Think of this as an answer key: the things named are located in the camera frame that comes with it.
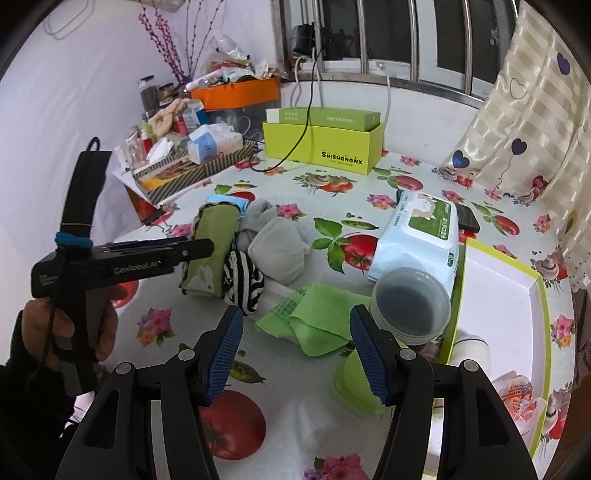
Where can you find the beige plush headband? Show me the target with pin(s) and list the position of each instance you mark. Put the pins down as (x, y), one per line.
(164, 117)

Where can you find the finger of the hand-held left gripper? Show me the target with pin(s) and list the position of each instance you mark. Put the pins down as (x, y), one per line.
(198, 249)

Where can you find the person's left hand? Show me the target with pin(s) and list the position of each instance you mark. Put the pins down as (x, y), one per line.
(107, 332)

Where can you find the orange box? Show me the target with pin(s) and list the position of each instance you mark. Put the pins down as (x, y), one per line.
(240, 94)

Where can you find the lime green printed box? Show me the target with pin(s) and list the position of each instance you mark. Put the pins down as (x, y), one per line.
(323, 147)

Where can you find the blue white tissue box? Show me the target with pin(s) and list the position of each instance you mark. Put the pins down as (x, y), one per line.
(217, 143)

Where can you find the metal window grille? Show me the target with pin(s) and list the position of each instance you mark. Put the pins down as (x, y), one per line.
(351, 74)

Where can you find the wet wipes pack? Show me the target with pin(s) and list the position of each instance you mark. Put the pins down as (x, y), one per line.
(406, 240)

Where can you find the blue face mask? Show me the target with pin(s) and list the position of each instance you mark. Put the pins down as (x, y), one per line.
(240, 203)

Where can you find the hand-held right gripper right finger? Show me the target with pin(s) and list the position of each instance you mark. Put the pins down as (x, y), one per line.
(369, 355)

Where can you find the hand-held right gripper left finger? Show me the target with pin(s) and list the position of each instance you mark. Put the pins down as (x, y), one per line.
(226, 355)

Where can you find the striped tray box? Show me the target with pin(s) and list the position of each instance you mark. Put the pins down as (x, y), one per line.
(184, 177)

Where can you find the black power adapter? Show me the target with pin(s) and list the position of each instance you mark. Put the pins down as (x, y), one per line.
(302, 41)

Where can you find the purple flower branches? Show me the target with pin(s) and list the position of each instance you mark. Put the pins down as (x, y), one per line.
(162, 32)

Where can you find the light grey sock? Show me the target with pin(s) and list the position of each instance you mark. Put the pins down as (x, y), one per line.
(277, 254)

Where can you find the person's left forearm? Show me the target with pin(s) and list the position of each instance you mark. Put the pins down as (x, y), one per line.
(32, 415)

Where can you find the red white candy packet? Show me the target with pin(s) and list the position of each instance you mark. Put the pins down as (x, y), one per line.
(517, 397)

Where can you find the white box with green rim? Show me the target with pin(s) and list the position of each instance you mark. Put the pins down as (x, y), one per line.
(498, 295)

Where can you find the green rabbit print towel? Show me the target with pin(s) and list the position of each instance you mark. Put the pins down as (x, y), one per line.
(218, 221)

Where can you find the pile of packets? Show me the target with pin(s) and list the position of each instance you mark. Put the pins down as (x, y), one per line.
(231, 64)

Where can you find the heart print curtain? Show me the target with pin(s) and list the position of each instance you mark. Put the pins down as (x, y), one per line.
(531, 115)

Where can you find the fruit print tablecloth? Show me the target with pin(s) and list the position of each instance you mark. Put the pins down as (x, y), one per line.
(295, 415)

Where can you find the green microfibre cloth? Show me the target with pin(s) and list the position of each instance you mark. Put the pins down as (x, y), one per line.
(318, 323)

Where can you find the long green carton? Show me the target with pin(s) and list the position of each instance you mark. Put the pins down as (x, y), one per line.
(332, 117)

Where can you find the white rolled sock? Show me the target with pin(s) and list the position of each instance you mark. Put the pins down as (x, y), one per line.
(471, 350)

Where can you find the black phone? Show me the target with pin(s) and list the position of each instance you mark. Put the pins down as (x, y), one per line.
(468, 217)

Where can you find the black white striped sock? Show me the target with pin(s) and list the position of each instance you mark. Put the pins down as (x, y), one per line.
(244, 286)

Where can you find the jar with dark contents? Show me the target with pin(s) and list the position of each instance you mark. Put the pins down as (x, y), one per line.
(148, 94)

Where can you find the clear round plastic container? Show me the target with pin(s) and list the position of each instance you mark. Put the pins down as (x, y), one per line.
(411, 307)

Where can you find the light green plastic lid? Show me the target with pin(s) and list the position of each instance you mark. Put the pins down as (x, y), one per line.
(351, 383)

